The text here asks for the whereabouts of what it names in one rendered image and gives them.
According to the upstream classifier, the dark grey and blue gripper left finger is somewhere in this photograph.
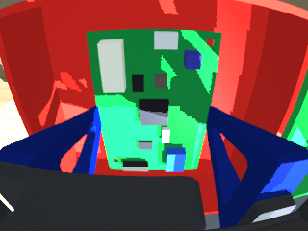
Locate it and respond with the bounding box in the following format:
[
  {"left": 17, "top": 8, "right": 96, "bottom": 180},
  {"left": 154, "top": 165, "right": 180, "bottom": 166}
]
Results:
[{"left": 0, "top": 106, "right": 102, "bottom": 174}]

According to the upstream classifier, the green open-top bin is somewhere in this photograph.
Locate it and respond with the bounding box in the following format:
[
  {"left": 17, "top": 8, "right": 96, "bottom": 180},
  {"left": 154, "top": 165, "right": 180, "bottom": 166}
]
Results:
[{"left": 281, "top": 68, "right": 308, "bottom": 198}]

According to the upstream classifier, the red bin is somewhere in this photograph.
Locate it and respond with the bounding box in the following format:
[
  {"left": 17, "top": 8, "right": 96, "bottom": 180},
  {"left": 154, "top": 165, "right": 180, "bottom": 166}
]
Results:
[{"left": 0, "top": 0, "right": 308, "bottom": 215}]

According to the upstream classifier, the green circuit board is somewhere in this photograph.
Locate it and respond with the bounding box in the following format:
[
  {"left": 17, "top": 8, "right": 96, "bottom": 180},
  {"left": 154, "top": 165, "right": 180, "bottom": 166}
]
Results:
[{"left": 87, "top": 29, "right": 222, "bottom": 172}]

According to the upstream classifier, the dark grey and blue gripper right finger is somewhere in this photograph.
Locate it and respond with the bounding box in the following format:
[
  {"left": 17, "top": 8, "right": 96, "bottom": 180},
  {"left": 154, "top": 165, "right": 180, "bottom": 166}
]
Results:
[{"left": 206, "top": 106, "right": 308, "bottom": 228}]

